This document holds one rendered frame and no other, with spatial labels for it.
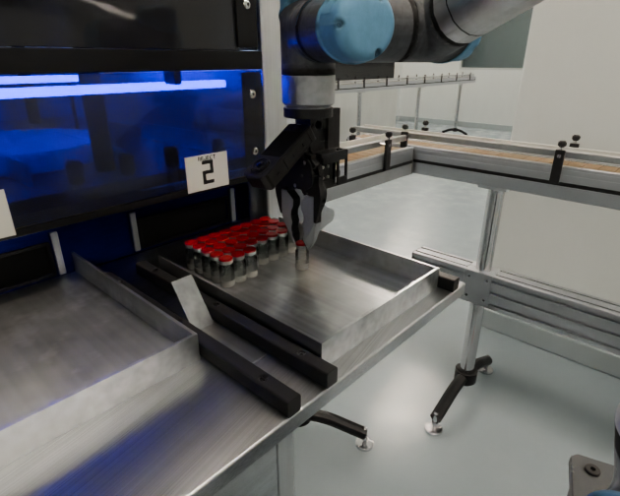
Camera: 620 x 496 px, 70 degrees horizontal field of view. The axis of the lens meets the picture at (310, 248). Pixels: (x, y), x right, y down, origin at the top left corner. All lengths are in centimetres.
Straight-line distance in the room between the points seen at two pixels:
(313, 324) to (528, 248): 164
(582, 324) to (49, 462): 137
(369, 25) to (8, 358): 55
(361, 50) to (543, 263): 172
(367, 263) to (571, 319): 91
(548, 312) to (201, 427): 126
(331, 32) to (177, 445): 44
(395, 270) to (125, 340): 40
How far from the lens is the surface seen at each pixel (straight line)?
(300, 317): 60
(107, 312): 67
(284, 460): 131
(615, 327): 152
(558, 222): 208
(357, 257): 76
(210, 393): 49
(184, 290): 59
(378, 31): 54
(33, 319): 70
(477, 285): 159
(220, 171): 81
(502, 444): 177
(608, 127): 198
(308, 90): 63
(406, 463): 162
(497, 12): 55
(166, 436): 46
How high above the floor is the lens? 120
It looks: 23 degrees down
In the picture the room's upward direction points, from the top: straight up
